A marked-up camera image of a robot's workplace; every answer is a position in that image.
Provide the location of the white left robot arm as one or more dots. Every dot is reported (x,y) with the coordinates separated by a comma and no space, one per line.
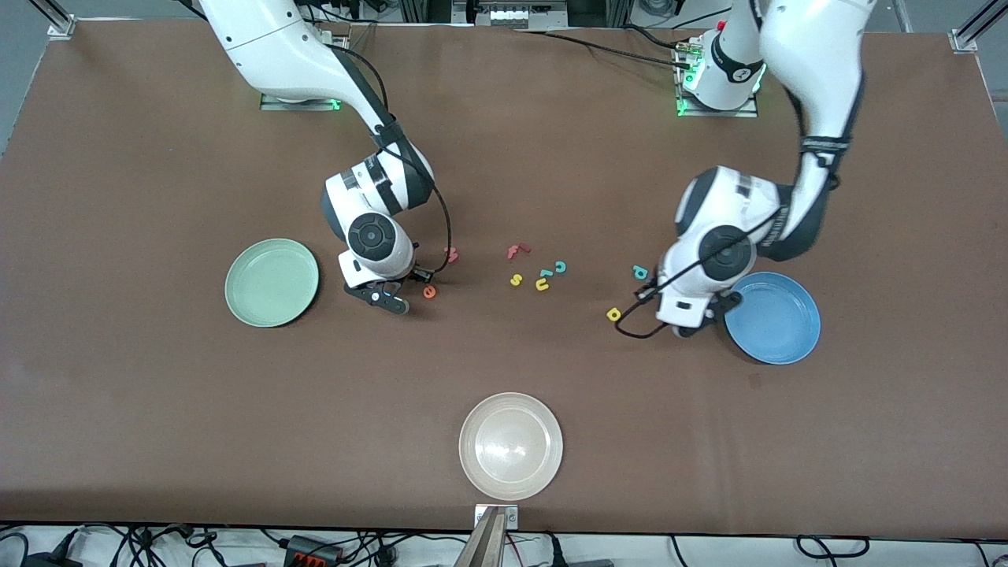
(811,63)

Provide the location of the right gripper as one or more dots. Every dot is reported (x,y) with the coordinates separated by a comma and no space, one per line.
(418,275)

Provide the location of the white plate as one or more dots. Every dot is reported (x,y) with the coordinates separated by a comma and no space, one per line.
(511,446)

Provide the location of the black orange power adapter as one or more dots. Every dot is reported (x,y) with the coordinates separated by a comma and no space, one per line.
(311,551)

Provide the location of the red letter f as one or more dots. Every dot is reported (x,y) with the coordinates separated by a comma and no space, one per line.
(514,252)

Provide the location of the green plate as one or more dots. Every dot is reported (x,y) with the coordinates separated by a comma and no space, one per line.
(272,283)

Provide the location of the aluminium frame corner bracket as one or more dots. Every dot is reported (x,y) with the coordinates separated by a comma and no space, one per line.
(967,35)
(57,24)

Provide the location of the blue plate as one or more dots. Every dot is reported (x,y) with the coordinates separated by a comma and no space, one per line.
(776,323)

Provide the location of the white device behind table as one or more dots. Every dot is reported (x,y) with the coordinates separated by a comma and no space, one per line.
(512,12)

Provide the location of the aluminium camera post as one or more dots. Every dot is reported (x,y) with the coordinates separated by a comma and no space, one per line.
(484,543)

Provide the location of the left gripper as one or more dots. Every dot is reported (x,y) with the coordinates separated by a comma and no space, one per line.
(726,301)

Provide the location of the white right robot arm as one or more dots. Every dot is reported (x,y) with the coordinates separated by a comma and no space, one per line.
(268,47)

